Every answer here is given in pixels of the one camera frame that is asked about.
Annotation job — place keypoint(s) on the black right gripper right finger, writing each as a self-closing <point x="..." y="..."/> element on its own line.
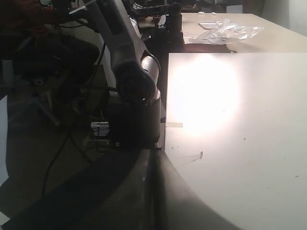
<point x="174" y="205"/>

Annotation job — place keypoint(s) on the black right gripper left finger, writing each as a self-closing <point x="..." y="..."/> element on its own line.
<point x="113" y="193"/>

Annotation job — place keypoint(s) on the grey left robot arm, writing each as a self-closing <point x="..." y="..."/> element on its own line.
<point x="134" y="114"/>

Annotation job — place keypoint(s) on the silver cylindrical connector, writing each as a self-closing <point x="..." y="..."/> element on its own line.
<point x="100" y="129"/>

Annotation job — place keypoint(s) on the clear plastic bag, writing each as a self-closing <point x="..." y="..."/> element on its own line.
<point x="226" y="32"/>

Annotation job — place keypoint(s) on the beige background table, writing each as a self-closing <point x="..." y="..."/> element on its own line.
<point x="272" y="39"/>

